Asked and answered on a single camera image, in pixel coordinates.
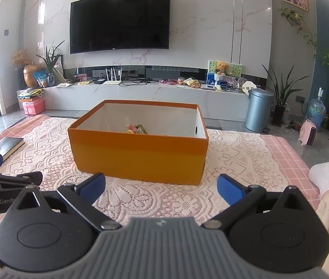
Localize pink checked mat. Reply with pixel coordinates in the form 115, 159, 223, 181
2, 114, 320, 210

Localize brown teddy bear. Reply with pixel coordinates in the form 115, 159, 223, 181
213, 62, 229, 76

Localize blue water jug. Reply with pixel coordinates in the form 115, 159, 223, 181
306, 87, 327, 123

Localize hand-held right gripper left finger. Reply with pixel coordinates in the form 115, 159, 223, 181
10, 173, 122, 232

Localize green plant in glass vase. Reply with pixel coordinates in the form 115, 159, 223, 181
36, 40, 65, 87

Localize hanging trailing vine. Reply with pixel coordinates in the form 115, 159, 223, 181
279, 7, 318, 57

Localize dried flowers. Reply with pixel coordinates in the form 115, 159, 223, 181
11, 49, 30, 67

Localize black television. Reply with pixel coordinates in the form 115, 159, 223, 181
70, 0, 171, 54

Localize blue snack bag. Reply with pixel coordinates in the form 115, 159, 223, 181
34, 71, 49, 88

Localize white router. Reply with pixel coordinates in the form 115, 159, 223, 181
103, 67, 123, 85

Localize orange cardboard box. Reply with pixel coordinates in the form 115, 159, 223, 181
67, 100, 209, 186

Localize black notebook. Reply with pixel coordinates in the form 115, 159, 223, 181
0, 136, 25, 173

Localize teddy bear gift box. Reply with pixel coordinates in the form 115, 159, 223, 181
208, 60, 242, 86

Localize white lace tablecloth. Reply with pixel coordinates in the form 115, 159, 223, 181
0, 117, 312, 239

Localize white marble television bench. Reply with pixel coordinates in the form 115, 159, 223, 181
42, 83, 249, 123

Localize stack of papers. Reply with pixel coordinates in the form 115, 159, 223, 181
17, 89, 43, 99

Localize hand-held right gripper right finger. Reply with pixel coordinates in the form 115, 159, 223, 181
201, 173, 316, 231

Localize pink heater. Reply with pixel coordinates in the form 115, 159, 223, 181
298, 119, 318, 146

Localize clear bag of yellow snacks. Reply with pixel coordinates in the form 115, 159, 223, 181
178, 77, 201, 88

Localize long-leaved potted plant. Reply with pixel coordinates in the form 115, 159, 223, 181
262, 64, 310, 127

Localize pink box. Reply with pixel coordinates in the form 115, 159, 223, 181
22, 98, 45, 115

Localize gold vase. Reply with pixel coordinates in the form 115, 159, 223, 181
23, 62, 41, 89

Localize grey metal trash can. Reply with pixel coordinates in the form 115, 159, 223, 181
245, 89, 274, 133

